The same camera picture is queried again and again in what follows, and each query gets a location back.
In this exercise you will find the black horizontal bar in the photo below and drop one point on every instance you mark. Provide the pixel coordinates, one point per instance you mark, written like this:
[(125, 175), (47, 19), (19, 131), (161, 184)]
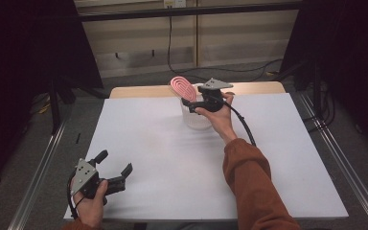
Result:
[(188, 11)]

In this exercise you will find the white plastic basket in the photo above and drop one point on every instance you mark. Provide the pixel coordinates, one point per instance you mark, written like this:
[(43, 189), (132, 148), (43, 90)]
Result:
[(196, 120)]

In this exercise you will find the wooden table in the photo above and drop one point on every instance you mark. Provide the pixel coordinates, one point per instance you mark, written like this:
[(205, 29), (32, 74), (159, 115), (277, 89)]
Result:
[(140, 91)]

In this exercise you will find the person's right hand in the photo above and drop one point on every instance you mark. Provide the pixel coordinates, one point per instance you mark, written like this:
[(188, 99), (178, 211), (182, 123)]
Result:
[(222, 123)]

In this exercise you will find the black metal stand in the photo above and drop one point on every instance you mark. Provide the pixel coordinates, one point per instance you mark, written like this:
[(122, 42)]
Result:
[(55, 105)]

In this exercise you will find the black curtain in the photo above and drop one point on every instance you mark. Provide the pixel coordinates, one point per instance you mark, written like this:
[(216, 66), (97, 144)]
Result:
[(22, 64), (348, 57)]

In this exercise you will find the white wall outlet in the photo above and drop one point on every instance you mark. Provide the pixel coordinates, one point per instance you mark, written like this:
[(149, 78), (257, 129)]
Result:
[(174, 3)]

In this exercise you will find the metal floor rail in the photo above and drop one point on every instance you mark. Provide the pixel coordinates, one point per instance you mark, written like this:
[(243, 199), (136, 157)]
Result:
[(348, 166), (35, 179)]

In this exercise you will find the pink hairbrush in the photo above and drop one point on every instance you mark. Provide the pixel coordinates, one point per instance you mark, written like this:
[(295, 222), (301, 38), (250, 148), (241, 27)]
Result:
[(182, 87)]

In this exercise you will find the person's left hand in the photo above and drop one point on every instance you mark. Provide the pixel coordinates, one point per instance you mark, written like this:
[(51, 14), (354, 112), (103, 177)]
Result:
[(91, 211)]

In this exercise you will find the small black stick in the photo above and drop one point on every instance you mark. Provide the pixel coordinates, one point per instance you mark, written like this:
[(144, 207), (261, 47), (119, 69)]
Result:
[(78, 138)]

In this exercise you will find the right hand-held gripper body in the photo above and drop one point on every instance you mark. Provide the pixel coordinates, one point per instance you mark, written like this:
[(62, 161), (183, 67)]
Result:
[(212, 97)]

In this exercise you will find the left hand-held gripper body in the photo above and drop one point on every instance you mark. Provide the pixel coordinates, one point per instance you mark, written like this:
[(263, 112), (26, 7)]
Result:
[(84, 179)]

